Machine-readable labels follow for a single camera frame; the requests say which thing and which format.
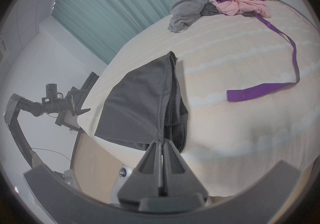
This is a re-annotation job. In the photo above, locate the pink garment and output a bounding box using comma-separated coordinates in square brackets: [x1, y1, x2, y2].
[212, 0, 272, 18]

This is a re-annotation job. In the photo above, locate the white ceiling air vent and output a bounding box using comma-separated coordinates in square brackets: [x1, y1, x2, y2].
[0, 39, 10, 56]

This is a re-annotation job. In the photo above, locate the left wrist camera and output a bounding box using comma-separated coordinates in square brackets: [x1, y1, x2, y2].
[55, 112, 67, 127]

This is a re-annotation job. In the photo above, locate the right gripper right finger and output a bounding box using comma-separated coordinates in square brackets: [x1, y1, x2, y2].
[162, 139, 209, 201]

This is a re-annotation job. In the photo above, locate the black cable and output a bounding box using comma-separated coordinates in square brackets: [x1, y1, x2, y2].
[32, 148, 72, 163]

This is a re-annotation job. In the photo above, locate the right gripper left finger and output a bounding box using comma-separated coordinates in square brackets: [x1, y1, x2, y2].
[117, 139, 162, 202]

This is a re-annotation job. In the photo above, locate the grey garment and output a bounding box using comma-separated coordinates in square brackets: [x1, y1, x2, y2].
[167, 0, 208, 33]

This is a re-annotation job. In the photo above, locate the black T-shirt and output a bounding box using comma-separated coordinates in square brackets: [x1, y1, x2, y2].
[94, 51, 190, 155]

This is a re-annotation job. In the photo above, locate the bed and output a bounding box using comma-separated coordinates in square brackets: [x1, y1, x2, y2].
[69, 0, 320, 198]

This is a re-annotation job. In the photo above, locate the black patterned garment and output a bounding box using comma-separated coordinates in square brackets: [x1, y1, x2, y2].
[199, 2, 223, 17]

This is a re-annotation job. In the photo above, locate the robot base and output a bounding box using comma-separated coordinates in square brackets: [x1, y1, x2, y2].
[110, 166, 133, 205]

